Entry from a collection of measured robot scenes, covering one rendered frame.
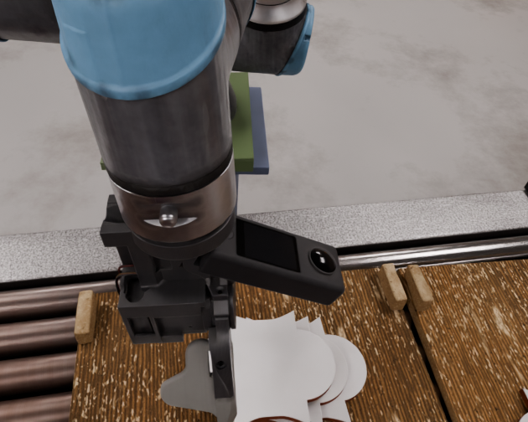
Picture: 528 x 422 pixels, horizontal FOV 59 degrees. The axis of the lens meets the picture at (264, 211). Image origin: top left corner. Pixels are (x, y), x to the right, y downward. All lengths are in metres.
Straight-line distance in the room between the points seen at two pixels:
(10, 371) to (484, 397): 0.55
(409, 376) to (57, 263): 0.48
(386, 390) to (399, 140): 1.99
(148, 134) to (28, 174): 2.05
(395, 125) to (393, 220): 1.83
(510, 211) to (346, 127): 1.69
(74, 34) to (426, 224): 0.66
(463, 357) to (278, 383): 0.24
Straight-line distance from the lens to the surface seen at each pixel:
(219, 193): 0.27
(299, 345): 0.55
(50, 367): 0.63
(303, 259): 0.36
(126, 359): 0.59
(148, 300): 0.35
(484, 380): 0.65
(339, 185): 2.15
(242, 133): 0.90
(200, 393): 0.40
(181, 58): 0.21
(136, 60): 0.21
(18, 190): 2.22
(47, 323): 0.66
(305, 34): 0.79
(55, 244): 0.74
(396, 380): 0.60
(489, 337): 0.68
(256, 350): 0.54
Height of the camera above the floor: 1.46
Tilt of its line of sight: 48 degrees down
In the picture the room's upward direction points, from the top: 6 degrees clockwise
